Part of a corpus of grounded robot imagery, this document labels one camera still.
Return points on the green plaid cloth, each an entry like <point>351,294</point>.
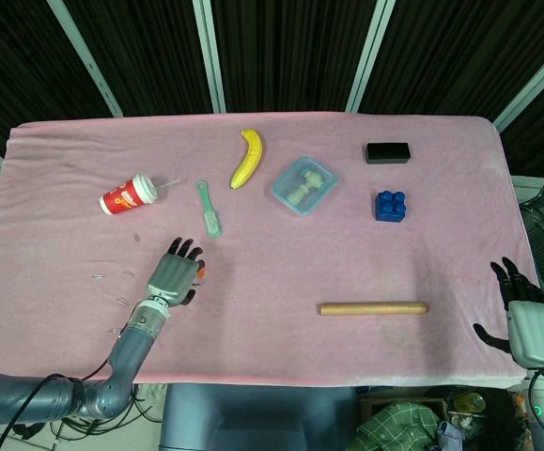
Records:
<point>393,427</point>

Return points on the yellow drink bottle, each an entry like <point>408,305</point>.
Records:
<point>469,403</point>

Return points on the blue building block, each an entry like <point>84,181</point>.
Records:
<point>389,209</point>

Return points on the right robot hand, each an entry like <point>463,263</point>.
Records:
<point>534,333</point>

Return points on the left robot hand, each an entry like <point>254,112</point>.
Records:
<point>170,277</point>

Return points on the pale toy inside container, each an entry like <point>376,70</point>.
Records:
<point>306,181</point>

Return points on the red paper cup white lid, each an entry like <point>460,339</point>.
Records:
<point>123,197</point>

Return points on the grey robot torso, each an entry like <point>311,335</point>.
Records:
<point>257,418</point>

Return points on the black rectangular box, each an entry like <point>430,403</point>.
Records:
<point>388,152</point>

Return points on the pink table cloth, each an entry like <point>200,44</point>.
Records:
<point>299,263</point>

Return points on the clear container blue lid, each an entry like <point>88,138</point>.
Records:
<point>281,190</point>

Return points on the wooden rolling pin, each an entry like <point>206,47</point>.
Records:
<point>375,309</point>

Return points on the yellow banana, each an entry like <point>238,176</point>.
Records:
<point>249,162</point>

